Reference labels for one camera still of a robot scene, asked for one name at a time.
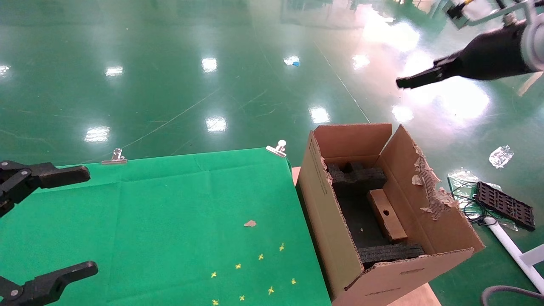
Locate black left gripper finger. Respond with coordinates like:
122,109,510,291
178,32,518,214
0,161,91,218
0,261,99,306

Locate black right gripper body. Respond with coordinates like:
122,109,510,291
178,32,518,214
450,20,531,81

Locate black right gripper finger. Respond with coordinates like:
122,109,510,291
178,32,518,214
396,53,463,90

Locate brown wooden block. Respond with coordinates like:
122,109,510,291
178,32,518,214
367,189,408,243

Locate large open cardboard carton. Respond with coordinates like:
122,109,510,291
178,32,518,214
297,123,486,306

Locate silver binder clip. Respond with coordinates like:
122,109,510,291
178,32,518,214
266,140,287,158
101,148,127,165

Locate clear crumpled plastic bag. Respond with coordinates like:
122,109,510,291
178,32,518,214
489,145,514,169

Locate clear flat plastic bag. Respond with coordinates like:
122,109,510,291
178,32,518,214
447,169,481,188

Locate green table cloth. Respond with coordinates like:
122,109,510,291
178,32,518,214
0,148,332,306

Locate black foam insert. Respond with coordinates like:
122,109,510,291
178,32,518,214
325,161,425,269

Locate black plastic grid tray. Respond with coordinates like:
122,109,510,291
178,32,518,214
474,181,535,231

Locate silver camera mount bracket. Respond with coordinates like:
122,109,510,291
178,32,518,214
446,0,544,29

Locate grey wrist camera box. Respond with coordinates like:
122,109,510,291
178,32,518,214
463,0,496,20

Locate thin black floor wires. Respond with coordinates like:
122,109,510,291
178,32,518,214
453,182,497,226

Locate white pipe frame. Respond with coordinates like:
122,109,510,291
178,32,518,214
484,217,544,295

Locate grey hose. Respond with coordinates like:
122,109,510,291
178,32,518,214
480,285,544,306

